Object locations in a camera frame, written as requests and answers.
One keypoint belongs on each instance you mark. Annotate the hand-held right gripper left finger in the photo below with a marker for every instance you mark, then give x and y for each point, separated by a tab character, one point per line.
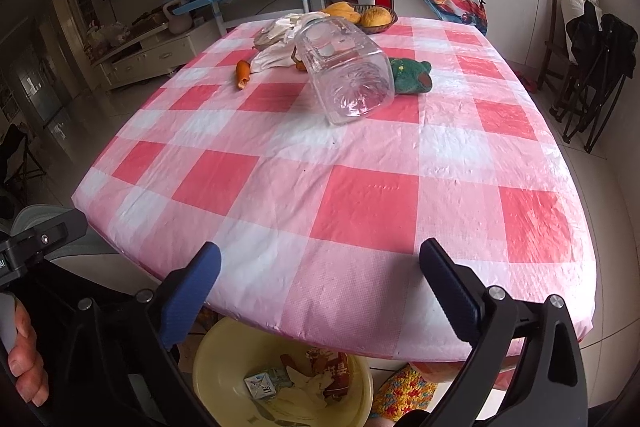
192	299

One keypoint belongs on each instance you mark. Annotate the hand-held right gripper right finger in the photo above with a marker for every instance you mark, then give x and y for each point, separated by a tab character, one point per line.
447	292

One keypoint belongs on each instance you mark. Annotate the yellow plastic basin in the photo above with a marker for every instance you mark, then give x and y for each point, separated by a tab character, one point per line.
220	372

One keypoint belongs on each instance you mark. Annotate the blue green milk carton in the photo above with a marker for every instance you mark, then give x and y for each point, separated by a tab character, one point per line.
267	387

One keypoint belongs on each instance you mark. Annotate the red snack bag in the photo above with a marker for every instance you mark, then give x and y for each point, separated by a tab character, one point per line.
330	377

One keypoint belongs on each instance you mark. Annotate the green frog toy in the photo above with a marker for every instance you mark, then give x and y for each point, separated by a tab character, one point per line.
410	77

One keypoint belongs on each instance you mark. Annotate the orange carrot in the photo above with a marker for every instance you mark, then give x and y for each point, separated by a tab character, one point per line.
243	74

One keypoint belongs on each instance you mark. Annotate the clear plastic jar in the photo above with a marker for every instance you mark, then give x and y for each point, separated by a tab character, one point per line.
350	72

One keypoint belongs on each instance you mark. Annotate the white tissue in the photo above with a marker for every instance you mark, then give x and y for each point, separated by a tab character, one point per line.
272	57

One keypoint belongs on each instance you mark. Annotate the orange peel piece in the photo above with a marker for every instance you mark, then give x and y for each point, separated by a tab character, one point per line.
301	67

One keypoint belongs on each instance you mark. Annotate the translucent plastic bag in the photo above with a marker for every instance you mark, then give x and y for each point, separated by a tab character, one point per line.
280	29

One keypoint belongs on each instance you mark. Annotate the person's left hand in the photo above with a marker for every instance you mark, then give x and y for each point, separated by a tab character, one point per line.
25	357

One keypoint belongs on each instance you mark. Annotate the pale blue chair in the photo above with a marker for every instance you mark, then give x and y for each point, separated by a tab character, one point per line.
30	217

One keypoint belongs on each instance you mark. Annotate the colourful crocheted cushion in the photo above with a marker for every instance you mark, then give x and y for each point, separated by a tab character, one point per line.
405	392

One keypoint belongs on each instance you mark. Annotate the red white checkered tablecloth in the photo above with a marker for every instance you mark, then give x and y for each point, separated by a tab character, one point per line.
350	187

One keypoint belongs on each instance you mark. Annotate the cream television cabinet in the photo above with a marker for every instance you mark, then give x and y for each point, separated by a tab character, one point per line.
150	54

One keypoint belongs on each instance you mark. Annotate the white plastic bag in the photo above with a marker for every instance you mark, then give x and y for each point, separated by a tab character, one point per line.
110	34

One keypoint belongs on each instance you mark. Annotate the beige kettlebell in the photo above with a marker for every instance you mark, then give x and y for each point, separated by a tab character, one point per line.
177	22

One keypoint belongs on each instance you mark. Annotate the dark woven fruit basket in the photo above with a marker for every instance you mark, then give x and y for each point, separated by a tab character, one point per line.
387	27

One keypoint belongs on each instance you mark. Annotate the black folding chair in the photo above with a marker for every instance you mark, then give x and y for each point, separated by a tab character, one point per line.
600	57

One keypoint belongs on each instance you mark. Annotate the dark wooden chair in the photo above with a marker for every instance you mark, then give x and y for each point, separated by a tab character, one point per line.
555	7

